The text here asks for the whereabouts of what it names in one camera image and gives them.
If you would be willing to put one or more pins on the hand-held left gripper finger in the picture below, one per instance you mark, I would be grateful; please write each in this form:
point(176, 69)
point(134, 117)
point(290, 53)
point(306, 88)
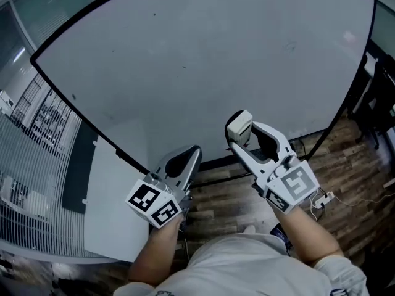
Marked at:
point(162, 162)
point(196, 165)

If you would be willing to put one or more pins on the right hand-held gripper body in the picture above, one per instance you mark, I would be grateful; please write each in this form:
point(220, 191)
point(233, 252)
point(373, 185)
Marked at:
point(293, 183)

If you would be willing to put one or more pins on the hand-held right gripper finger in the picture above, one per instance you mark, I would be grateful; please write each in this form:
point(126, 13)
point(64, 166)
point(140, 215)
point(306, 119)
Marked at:
point(284, 140)
point(247, 159)

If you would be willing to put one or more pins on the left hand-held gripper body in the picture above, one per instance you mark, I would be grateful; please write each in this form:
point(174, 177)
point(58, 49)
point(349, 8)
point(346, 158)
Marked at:
point(148, 200)

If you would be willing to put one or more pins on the white block eraser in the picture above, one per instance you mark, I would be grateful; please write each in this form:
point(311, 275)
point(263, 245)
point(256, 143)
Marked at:
point(239, 127)

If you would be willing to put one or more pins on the black-framed whiteboard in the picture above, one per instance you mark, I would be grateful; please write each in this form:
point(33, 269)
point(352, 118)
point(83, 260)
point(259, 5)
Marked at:
point(185, 57)

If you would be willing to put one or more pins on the person's left forearm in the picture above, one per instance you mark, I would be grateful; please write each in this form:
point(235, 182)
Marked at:
point(157, 251)

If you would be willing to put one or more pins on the person's right forearm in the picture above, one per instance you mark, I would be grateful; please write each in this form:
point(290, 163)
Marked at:
point(305, 236)

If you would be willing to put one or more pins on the black whiteboard stand bar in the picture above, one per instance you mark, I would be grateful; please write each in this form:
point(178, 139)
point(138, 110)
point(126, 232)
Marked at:
point(222, 165)

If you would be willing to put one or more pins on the white desk panel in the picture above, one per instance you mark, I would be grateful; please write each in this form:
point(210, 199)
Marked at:
point(117, 202)

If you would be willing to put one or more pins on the white power strip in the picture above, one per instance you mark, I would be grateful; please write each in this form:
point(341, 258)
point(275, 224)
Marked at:
point(324, 198)

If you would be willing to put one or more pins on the dark blue device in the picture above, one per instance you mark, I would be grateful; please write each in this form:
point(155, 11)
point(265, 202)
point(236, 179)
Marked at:
point(280, 233)

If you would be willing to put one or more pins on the person's white shoe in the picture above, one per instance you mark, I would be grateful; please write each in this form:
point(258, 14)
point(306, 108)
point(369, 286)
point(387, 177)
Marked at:
point(248, 229)

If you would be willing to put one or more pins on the black flat panel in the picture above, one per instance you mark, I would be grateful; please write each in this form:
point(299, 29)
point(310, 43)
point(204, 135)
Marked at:
point(78, 171)

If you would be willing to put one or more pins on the person's white shirt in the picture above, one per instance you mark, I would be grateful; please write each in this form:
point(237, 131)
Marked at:
point(247, 270)

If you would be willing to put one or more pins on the black office chair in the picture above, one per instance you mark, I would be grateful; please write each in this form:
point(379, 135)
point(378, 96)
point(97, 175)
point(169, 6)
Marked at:
point(375, 103)

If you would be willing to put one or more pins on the white slatted partition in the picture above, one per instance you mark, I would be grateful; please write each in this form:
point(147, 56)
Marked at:
point(34, 196)

